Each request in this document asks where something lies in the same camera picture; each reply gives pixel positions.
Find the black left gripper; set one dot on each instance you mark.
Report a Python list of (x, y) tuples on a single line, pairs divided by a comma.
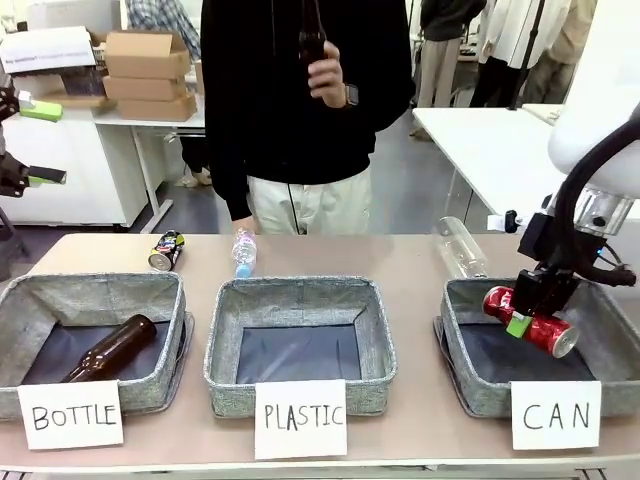
[(11, 172)]

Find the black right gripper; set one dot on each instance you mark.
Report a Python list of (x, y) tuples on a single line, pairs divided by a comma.
[(547, 292)]

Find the red crushed soda can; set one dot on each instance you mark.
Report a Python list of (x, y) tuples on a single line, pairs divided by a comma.
[(547, 332)]

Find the dark brown glass bottle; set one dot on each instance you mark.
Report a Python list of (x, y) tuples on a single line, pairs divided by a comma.
[(312, 42)]

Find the person left forearm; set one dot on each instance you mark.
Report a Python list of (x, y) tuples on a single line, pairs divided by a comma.
[(382, 80)]

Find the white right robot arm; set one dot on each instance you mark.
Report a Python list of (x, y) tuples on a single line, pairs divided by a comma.
[(600, 125)]

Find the person right forearm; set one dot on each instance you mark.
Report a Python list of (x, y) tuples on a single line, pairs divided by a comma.
[(232, 192)]

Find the white paper sign CAN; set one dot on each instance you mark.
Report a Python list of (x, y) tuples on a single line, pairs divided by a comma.
[(555, 415)]

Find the grey basket with can label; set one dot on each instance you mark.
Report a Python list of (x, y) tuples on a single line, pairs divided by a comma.
[(615, 340)]

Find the black soda can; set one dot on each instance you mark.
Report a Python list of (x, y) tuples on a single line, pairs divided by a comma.
[(167, 250)]

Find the grey basket with bottle label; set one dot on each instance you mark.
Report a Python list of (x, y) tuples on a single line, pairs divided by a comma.
[(30, 305)]

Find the grey basket with plastic label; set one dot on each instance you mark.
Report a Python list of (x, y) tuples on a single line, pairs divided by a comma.
[(227, 325)]

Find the person left hand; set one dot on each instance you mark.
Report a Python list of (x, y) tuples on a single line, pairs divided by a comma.
[(327, 75)]

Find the white cabinet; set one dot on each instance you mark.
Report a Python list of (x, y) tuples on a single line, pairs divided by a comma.
[(75, 165)]

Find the flat cardboard sheet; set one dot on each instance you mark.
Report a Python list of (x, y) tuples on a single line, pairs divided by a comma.
[(82, 101)]

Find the white printed paper sign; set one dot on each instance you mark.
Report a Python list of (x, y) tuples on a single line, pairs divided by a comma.
[(47, 50)]

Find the large clear plastic bottle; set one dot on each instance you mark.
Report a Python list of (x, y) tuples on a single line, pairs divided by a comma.
[(462, 250)]

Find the white table with boxes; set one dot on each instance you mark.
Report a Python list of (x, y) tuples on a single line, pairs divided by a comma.
[(150, 130)]

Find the white clamp with black knob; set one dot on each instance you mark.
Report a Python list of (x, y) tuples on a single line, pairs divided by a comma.
[(505, 220)]

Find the closed flat cardboard box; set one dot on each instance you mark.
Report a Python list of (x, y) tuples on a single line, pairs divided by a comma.
[(157, 108), (145, 88)]

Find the open cardboard box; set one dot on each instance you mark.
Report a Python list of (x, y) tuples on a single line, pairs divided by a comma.
[(147, 55)]

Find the person in plaid shirt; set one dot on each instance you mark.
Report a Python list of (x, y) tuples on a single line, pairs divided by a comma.
[(165, 17)]

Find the large white table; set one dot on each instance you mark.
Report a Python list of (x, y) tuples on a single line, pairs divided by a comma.
[(495, 145)]

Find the black sweater torso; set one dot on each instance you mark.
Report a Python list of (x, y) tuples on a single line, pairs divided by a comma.
[(260, 100)]

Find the small plastic water bottle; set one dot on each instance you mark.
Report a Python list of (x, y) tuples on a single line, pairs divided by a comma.
[(245, 252)]

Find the beige trousers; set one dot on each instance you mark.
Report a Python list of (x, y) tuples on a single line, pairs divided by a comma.
[(325, 205)]

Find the white paper sign PLASTIC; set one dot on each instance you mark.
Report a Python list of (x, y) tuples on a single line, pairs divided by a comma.
[(300, 417)]

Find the black tripod stand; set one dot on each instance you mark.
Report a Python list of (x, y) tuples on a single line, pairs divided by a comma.
[(527, 60)]

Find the white paper sign BOTTLE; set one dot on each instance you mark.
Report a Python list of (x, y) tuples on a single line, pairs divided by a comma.
[(70, 415)]

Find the person in tan jacket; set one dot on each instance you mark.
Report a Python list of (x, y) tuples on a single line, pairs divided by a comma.
[(570, 50)]

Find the grey wrist watch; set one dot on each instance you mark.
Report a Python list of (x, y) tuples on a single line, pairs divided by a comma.
[(352, 95)]

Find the person in white coat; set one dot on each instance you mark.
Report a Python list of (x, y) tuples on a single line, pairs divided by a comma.
[(505, 40)]

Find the person in dark jacket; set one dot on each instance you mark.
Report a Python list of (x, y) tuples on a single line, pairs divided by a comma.
[(442, 50)]

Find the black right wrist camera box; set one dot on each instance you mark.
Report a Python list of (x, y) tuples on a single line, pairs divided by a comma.
[(535, 235)]

